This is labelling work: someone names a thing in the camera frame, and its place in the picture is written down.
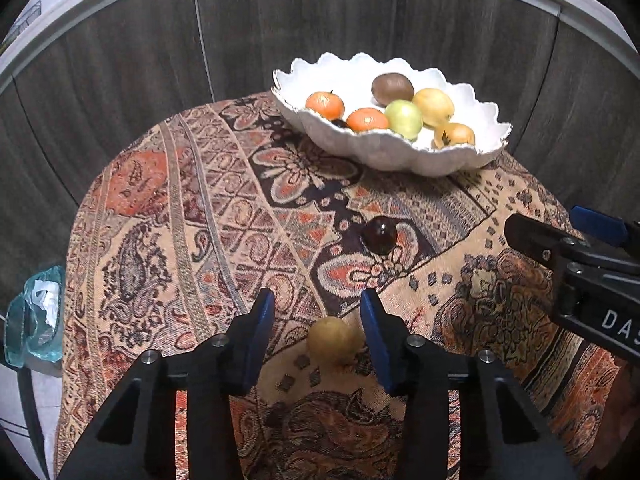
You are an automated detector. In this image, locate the yellow round fruit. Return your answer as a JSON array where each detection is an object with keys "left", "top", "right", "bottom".
[{"left": 412, "top": 88, "right": 455, "bottom": 128}]

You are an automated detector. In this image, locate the teal plastic bag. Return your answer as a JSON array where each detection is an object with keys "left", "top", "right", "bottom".
[{"left": 5, "top": 265, "right": 66, "bottom": 366}]

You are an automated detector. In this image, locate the orange tangerine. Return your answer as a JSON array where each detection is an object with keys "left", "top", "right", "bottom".
[
  {"left": 305, "top": 91, "right": 346, "bottom": 121},
  {"left": 346, "top": 108, "right": 391, "bottom": 133}
]

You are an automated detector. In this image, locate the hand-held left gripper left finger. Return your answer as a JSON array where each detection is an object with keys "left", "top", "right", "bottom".
[{"left": 57, "top": 287, "right": 277, "bottom": 480}]

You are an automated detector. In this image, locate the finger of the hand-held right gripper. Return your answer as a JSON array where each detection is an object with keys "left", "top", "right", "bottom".
[
  {"left": 504, "top": 214, "right": 640, "bottom": 281},
  {"left": 570, "top": 205, "right": 640, "bottom": 251}
]

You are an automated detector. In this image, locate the yellow mango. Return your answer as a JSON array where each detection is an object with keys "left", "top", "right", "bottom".
[{"left": 432, "top": 122, "right": 476, "bottom": 150}]

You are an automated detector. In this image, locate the patterned orange tablecloth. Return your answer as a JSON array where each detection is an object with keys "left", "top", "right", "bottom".
[{"left": 55, "top": 91, "right": 626, "bottom": 480}]

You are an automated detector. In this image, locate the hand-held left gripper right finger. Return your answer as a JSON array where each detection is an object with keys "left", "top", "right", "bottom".
[{"left": 360, "top": 287, "right": 578, "bottom": 480}]

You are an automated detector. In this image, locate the white scalloped ceramic bowl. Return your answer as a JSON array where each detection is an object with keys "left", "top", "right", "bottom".
[{"left": 271, "top": 51, "right": 513, "bottom": 178}]

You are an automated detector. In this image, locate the wire dish rack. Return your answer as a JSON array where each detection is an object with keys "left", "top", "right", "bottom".
[{"left": 2, "top": 2, "right": 43, "bottom": 46}]

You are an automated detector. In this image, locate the small brown round fruit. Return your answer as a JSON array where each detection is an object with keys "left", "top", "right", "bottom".
[{"left": 371, "top": 73, "right": 416, "bottom": 108}]

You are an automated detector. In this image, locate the green apple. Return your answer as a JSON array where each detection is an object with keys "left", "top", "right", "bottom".
[{"left": 384, "top": 100, "right": 425, "bottom": 141}]

